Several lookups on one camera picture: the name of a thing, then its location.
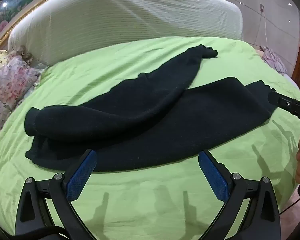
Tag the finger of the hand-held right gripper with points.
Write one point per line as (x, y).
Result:
(287, 104)

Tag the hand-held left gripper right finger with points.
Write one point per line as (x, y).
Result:
(213, 177)

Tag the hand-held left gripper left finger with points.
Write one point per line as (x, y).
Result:
(81, 175)

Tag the black pants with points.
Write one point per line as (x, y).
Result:
(140, 120)

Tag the pink floral cloth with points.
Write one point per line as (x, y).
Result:
(273, 60)

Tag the green bed sheet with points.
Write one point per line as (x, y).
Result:
(140, 197)

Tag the floral ruffled pillow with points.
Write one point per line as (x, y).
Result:
(12, 82)

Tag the white striped headboard cushion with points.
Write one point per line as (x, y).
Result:
(115, 17)

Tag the wall socket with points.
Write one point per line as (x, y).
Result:
(262, 7)

